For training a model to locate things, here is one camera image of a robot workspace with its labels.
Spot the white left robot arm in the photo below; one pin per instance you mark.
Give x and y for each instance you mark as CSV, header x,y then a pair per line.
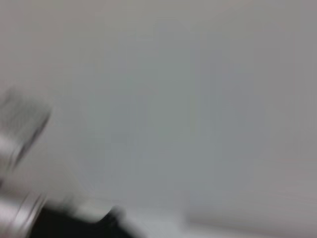
x,y
15,158

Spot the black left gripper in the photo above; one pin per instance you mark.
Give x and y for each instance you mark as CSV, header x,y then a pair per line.
x,y
79,229

